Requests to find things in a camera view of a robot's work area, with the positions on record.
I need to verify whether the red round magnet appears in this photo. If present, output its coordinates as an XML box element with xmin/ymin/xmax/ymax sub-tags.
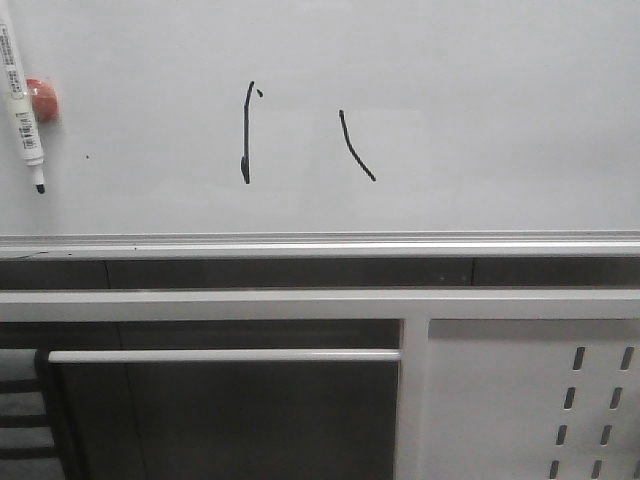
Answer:
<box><xmin>26</xmin><ymin>78</ymin><xmax>59</xmax><ymax>123</ymax></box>

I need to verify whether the white marker with black cap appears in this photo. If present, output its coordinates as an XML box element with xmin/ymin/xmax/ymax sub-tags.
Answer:
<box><xmin>1</xmin><ymin>1</ymin><xmax>46</xmax><ymax>195</ymax></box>

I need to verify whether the white whiteboard with aluminium frame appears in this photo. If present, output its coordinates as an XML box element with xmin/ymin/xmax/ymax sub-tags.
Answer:
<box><xmin>1</xmin><ymin>1</ymin><xmax>639</xmax><ymax>260</ymax></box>

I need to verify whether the white metal stand frame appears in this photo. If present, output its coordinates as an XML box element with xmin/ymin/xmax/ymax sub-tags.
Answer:
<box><xmin>1</xmin><ymin>289</ymin><xmax>639</xmax><ymax>479</ymax></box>

